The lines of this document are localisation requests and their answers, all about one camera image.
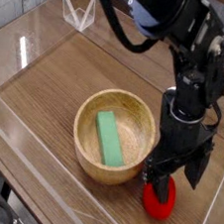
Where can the red plush strawberry fruit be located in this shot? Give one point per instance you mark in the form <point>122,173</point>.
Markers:
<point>156,209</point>

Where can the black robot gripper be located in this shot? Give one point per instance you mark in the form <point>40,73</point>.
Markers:
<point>183,143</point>

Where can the green rectangular block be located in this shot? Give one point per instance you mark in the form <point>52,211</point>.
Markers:
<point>110,146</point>

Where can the round wooden bowl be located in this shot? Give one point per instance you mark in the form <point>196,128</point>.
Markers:
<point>136,130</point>

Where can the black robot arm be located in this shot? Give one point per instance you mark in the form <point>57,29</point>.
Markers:
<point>196,34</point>

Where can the clear acrylic corner bracket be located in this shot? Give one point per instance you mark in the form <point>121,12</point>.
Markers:
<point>77,17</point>

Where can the clear acrylic tray wall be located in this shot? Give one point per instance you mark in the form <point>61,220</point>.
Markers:
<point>47,70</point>

